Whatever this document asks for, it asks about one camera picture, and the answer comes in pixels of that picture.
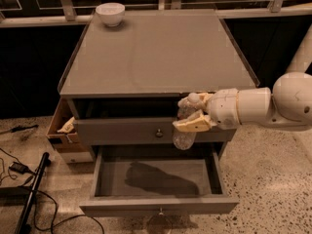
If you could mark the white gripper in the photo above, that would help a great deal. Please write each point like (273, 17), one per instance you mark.
(223, 108)

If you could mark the clear plastic water bottle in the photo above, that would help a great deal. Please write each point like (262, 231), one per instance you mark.
(184, 141)

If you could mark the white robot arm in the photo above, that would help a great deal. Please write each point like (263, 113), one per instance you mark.
(286, 106)

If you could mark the grey upper drawer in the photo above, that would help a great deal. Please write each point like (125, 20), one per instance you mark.
(119, 131)

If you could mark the grey drawer cabinet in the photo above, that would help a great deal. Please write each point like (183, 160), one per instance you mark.
(142, 67)

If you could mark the grey open middle drawer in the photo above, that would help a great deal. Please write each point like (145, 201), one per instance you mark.
(132, 180)

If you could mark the white ceramic bowl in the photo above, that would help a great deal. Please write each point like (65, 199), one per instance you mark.
(111, 14)

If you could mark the white item in box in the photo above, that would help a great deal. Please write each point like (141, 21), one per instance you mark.
(67, 127)

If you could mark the cardboard box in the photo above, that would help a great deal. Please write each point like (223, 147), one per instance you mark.
(68, 146)

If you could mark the metal window railing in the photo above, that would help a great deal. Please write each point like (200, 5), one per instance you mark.
(20, 13)

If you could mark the black pole on floor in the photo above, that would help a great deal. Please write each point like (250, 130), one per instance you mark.
(22, 226)

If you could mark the black power adapter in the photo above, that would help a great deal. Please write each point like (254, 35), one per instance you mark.
(18, 168)

